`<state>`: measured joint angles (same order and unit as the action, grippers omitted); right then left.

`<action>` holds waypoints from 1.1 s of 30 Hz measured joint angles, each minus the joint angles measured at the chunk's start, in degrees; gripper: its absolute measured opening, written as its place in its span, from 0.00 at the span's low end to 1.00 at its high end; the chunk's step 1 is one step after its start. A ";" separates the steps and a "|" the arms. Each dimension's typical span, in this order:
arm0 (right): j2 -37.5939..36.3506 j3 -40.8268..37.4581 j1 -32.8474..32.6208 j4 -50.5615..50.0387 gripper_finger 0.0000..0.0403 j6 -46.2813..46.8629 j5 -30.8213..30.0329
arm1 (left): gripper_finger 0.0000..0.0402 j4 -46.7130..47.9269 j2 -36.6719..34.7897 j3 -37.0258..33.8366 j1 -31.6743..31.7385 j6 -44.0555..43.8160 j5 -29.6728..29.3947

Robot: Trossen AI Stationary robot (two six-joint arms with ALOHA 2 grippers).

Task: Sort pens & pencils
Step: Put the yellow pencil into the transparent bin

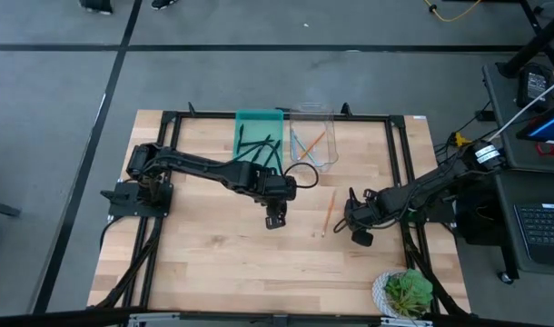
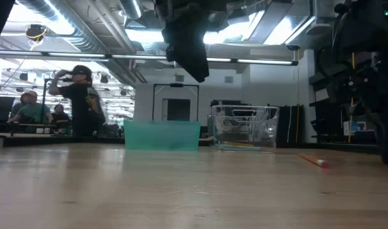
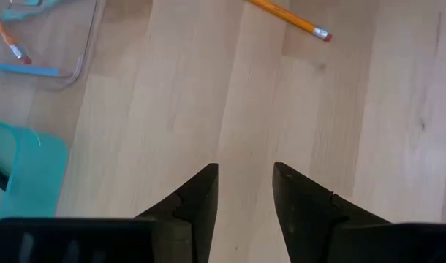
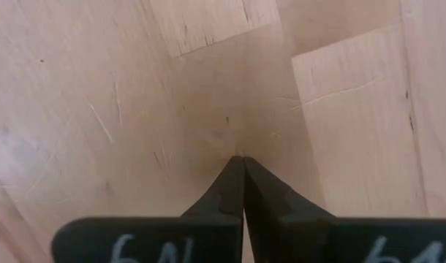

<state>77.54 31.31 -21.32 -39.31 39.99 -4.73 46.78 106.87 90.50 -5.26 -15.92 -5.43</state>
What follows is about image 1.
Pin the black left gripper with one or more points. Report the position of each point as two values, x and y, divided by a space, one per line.
279 188

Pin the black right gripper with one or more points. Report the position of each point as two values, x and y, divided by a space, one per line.
363 211

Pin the orange pencil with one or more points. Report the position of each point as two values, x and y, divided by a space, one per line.
318 140
329 213

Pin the blue pencil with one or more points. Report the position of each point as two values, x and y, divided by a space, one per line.
294 143

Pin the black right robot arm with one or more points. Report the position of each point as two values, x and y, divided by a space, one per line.
422 191

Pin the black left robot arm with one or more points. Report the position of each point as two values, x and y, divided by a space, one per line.
200 165

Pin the teal translucent plastic bin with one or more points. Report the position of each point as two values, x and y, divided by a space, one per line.
259 122

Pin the clear plastic bin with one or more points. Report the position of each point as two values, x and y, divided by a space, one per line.
327 122

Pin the green succulent in white pot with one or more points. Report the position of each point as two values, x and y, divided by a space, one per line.
408 290

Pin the white table sticker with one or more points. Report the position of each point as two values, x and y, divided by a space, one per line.
419 117

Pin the black box under desk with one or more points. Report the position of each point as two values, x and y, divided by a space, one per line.
479 231

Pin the black caster wheel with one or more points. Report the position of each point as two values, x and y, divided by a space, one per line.
507 278

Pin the grey side desk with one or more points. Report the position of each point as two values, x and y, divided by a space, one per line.
497 91

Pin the black laptop keyboard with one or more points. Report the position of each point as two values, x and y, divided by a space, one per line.
545 231

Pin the red object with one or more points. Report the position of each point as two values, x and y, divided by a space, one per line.
549 151

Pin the white rod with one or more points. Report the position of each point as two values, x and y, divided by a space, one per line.
531 106

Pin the black power adapter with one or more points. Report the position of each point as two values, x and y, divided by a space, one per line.
533 86

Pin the person's shoe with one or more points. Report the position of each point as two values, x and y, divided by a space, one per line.
163 3
97 5

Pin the black diagonal pole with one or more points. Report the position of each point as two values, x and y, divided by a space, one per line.
536 43

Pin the black front crossbar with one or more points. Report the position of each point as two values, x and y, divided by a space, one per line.
54 318

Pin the grey chair base leg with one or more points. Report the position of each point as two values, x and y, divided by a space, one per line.
0 208

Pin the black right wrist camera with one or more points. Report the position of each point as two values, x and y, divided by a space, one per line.
362 238

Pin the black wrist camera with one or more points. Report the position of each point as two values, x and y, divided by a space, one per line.
275 222
362 238

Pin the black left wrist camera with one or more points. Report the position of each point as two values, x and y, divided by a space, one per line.
275 222

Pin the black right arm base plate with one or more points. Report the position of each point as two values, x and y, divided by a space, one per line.
440 217

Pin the black aluminium table frame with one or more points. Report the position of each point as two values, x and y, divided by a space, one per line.
363 116

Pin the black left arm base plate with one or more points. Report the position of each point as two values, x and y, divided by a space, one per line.
122 205

